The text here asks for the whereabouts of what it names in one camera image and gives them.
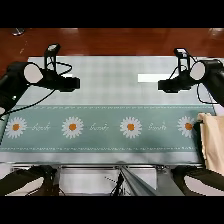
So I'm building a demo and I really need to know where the cream T-shirt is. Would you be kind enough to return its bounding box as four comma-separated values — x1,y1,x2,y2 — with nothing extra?
196,112,224,178

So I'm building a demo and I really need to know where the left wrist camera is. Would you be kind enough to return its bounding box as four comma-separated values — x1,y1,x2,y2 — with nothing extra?
43,43,62,73

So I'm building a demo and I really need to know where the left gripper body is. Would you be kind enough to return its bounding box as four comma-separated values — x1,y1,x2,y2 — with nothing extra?
49,73,81,93

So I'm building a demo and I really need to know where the dark green garment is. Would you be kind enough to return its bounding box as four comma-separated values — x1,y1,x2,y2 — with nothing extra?
193,120,210,165

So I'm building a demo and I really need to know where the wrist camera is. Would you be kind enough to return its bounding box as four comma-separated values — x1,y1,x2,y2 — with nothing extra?
172,47,191,75
43,43,62,73

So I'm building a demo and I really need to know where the silver frame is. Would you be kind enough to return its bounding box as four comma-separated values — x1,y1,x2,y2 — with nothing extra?
0,162,224,197

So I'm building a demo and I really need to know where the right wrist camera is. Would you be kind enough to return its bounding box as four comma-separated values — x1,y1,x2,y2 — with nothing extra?
172,47,191,75

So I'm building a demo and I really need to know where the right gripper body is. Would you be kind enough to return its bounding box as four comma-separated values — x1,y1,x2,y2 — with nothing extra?
157,77,188,94

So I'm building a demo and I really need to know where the black cable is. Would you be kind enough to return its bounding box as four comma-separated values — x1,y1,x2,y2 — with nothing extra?
0,61,74,118
104,171,126,197
195,81,216,105

